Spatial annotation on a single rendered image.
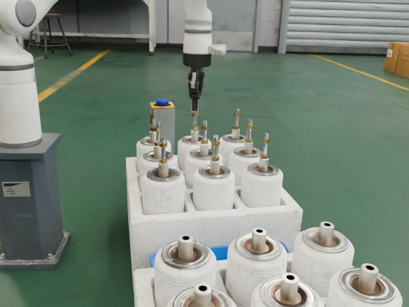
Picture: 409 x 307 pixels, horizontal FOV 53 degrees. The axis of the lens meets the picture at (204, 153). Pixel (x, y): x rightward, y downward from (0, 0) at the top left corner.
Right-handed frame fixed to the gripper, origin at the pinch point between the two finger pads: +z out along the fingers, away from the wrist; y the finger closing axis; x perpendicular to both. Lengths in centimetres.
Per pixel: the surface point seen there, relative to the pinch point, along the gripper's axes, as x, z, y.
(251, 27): 4, 4, -485
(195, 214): 5.0, 17.1, 30.2
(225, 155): 9.1, 14.0, 0.2
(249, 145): 15.7, 7.7, 8.2
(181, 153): -2.9, 13.1, 3.6
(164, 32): -113, 15, -462
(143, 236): -5.3, 20.7, 35.2
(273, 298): 20, 10, 64
